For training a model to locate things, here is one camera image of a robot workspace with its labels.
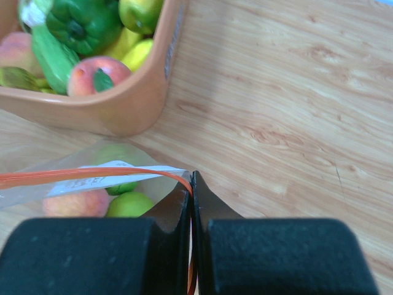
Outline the fake peach right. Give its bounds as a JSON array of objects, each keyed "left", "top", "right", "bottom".
[{"left": 67, "top": 56, "right": 131, "bottom": 96}]

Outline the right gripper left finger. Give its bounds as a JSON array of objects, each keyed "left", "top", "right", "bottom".
[{"left": 1, "top": 180, "right": 190, "bottom": 294}]

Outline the green fake bell pepper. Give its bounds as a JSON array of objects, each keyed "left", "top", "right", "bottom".
[{"left": 45, "top": 0, "right": 123, "bottom": 55}]

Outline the clear zip bag orange seal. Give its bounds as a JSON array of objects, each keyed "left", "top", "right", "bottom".
[{"left": 1, "top": 140, "right": 197, "bottom": 294}]

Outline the fake peach left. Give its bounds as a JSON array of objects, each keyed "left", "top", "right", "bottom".
[{"left": 1, "top": 32, "right": 44, "bottom": 77}]

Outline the green fake cucumber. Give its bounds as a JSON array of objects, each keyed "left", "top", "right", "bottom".
[{"left": 31, "top": 25, "right": 80, "bottom": 95}]

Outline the fake peach in bag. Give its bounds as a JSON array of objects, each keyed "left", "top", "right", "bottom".
[{"left": 42, "top": 189, "right": 111, "bottom": 217}]

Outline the orange plastic basket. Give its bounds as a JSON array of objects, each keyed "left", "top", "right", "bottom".
[{"left": 1, "top": 1, "right": 189, "bottom": 136}]

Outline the yellow orange fake mango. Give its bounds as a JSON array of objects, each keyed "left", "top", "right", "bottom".
[{"left": 119, "top": 0, "right": 164, "bottom": 35}]

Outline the white fake cauliflower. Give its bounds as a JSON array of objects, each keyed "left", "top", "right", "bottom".
[{"left": 18, "top": 0, "right": 53, "bottom": 33}]

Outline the green fake apple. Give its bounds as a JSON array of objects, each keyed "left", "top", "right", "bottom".
[
  {"left": 94, "top": 144, "right": 138, "bottom": 196},
  {"left": 106, "top": 192, "right": 154, "bottom": 218}
]

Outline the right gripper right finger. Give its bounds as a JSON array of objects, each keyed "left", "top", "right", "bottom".
[{"left": 192, "top": 171, "right": 379, "bottom": 294}]

